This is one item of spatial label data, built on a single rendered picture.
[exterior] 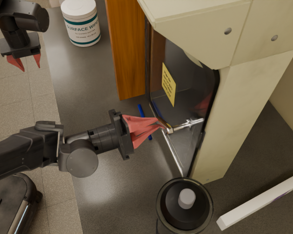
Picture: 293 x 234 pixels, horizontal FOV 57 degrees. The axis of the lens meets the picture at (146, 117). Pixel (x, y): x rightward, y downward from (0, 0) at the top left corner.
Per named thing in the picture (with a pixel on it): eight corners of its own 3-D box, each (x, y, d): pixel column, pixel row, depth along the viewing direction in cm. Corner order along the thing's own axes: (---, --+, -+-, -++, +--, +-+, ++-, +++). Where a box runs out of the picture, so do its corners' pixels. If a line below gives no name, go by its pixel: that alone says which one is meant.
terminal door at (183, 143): (149, 97, 88) (150, -27, 56) (188, 180, 72) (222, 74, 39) (146, 97, 88) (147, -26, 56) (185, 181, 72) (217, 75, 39)
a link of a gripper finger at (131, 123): (160, 114, 58) (118, 126, 55) (166, 143, 60) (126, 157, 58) (150, 106, 64) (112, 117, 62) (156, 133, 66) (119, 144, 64)
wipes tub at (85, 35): (96, 24, 119) (91, -8, 106) (104, 43, 111) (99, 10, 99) (67, 31, 116) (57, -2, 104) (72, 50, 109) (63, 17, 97)
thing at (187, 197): (205, 185, 55) (212, 172, 50) (209, 234, 50) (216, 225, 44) (160, 183, 55) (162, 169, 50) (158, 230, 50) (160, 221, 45)
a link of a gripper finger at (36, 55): (48, 72, 81) (38, 48, 73) (23, 78, 79) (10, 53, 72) (45, 57, 85) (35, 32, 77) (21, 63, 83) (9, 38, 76)
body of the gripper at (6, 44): (42, 50, 74) (32, 27, 68) (3, 59, 72) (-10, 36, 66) (39, 36, 78) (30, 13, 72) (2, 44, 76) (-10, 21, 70)
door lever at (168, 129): (175, 119, 65) (173, 109, 64) (191, 132, 56) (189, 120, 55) (154, 125, 64) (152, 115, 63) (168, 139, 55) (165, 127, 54)
